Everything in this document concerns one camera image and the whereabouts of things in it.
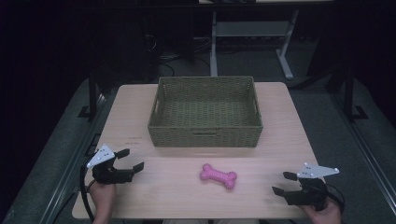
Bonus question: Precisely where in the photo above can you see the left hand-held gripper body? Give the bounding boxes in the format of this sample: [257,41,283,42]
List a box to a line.
[86,143,135,186]

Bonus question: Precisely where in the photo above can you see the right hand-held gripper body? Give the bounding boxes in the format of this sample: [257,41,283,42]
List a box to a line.
[284,161,341,212]

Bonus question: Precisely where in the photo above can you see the pink bone-shaped toy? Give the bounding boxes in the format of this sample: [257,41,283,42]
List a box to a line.
[199,162,238,191]

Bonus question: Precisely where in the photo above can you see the green woven basket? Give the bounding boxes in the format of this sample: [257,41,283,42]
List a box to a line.
[147,76,264,148]

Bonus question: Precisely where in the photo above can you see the person's left hand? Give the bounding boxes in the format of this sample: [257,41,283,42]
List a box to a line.
[88,182,118,224]

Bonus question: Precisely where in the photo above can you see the person's right hand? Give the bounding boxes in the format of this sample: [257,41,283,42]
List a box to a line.
[300,198,343,224]

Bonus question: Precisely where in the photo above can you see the black metal stand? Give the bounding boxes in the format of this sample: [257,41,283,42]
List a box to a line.
[342,66,370,123]
[77,69,102,123]

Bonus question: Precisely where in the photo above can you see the aluminium rail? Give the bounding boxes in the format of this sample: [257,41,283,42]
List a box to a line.
[38,92,108,224]
[329,91,396,208]

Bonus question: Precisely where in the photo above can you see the black cable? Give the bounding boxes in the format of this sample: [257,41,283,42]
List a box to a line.
[325,182,347,214]
[79,163,95,224]

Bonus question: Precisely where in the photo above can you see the grey metal desk frame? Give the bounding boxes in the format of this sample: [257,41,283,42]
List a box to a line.
[209,8,301,81]

